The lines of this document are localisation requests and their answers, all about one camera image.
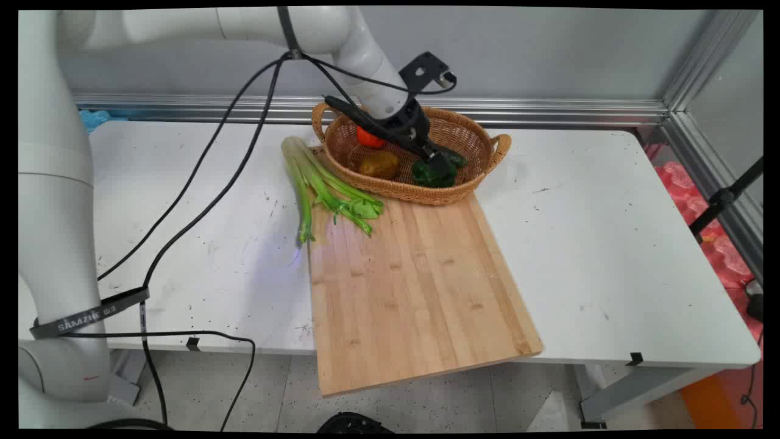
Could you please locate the dark green cucumber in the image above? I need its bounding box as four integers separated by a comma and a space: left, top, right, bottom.
323, 95, 469, 170

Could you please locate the black tripod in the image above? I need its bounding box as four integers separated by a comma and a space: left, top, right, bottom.
689, 157, 764, 244

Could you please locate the long black cable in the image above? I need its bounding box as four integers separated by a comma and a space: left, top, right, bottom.
96, 54, 292, 282

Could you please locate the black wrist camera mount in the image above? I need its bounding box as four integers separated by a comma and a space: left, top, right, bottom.
399, 52, 458, 96

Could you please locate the thin black floor cable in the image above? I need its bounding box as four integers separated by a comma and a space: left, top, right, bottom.
739, 329, 764, 429

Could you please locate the black Samzhe velcro strap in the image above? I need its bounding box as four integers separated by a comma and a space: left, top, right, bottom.
29, 287, 151, 340

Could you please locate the horizontal aluminium frame rail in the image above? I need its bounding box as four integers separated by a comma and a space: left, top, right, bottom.
72, 93, 669, 128

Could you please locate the black and white plug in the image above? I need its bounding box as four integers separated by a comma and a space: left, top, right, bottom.
745, 279, 764, 323

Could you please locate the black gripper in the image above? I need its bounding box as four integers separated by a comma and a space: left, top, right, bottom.
381, 98, 455, 179

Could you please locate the green celery bunch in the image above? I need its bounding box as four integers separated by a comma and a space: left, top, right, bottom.
281, 136, 385, 245

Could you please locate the bamboo cutting board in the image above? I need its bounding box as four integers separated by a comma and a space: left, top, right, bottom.
307, 145, 544, 399

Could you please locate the slanted aluminium frame post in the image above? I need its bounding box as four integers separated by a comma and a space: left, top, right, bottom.
661, 9, 764, 114

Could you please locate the red tomato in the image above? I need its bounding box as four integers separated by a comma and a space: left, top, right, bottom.
356, 125, 386, 149

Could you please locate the grey table leg bracket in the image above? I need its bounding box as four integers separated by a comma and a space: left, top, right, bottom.
108, 349, 148, 407

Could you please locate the aluminium side frame rail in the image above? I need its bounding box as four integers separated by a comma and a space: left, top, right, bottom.
660, 112, 764, 282

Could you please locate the blue foam sheet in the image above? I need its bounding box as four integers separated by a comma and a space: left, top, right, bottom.
78, 108, 130, 134

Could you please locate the black cable over table edge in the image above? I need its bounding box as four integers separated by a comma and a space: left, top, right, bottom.
60, 330, 257, 431

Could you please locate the black strap on upper arm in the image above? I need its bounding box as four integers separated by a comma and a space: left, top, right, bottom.
277, 6, 303, 60

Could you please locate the green bell pepper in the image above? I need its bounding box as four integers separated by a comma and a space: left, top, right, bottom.
411, 155, 458, 188

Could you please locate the woven wicker basket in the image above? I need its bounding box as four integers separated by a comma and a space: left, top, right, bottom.
311, 101, 512, 206

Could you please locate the thin black camera cable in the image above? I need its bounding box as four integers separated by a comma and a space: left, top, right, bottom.
296, 52, 458, 96

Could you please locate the yellow brown potato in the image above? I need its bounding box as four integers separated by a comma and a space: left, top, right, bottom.
358, 151, 400, 180

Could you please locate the black round floor object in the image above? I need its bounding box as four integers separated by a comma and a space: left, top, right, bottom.
316, 412, 395, 434

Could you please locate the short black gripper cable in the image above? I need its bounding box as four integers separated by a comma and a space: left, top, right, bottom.
302, 55, 366, 110

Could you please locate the pink foam sheet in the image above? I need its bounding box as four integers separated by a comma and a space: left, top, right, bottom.
645, 143, 764, 342

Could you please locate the orange floor object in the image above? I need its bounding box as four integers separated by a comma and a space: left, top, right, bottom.
679, 371, 757, 429

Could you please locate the black cable with white label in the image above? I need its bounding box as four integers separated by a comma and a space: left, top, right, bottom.
140, 56, 286, 426

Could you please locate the grey table leg frame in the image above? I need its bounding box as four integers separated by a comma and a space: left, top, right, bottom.
572, 363, 727, 429

